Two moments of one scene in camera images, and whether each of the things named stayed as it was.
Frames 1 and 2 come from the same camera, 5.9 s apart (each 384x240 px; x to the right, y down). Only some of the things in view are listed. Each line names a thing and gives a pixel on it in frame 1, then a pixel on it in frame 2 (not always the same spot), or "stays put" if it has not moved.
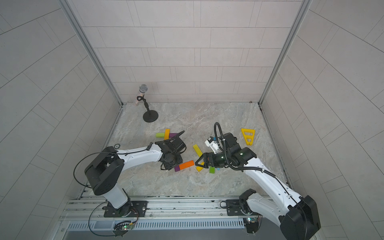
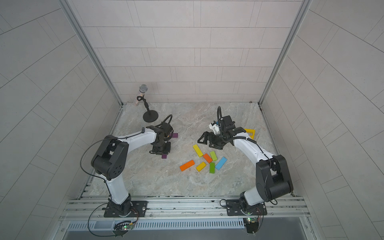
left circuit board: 121,229 stays put
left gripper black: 170,166 → 167,151
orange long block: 186,164 stays put
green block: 212,170 stays put
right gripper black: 206,163 → 208,134
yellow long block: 197,150 stays put
